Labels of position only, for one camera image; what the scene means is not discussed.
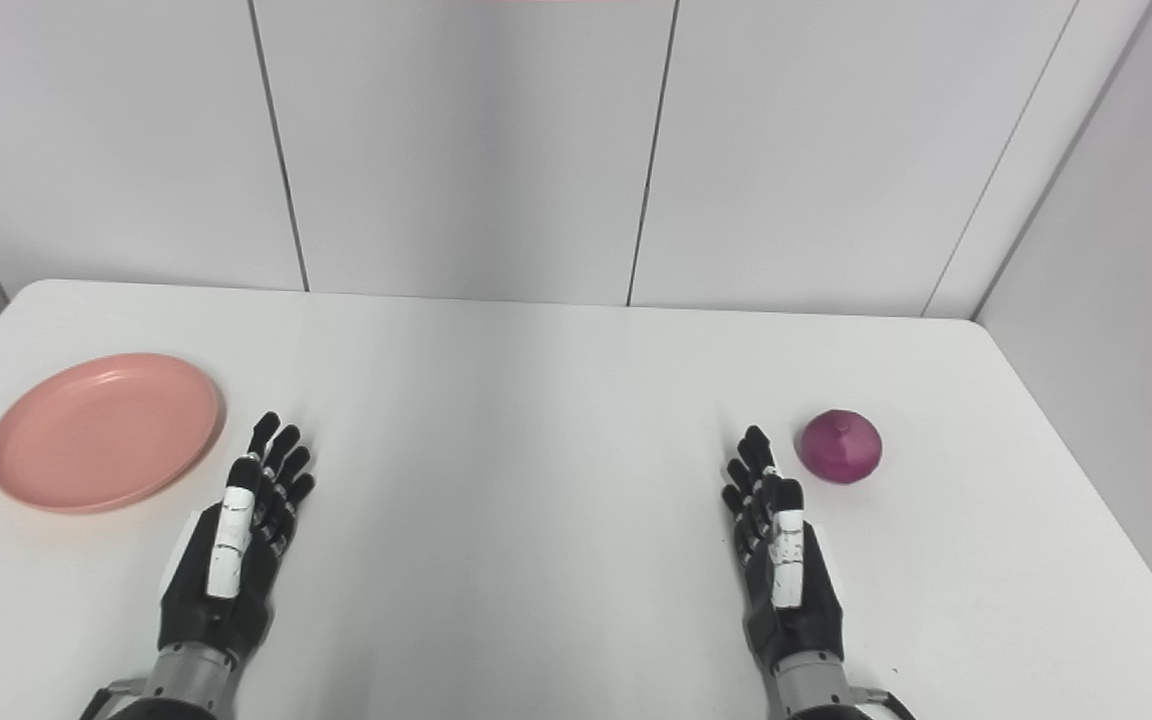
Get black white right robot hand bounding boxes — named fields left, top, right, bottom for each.
left=721, top=426, right=848, bottom=673

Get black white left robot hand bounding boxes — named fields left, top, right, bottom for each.
left=157, top=411, right=318, bottom=664

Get purple onion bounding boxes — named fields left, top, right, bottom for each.
left=799, top=409, right=884, bottom=486

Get pink round plate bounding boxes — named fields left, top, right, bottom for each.
left=0, top=352, right=224, bottom=515

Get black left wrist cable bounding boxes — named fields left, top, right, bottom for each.
left=79, top=678, right=149, bottom=720

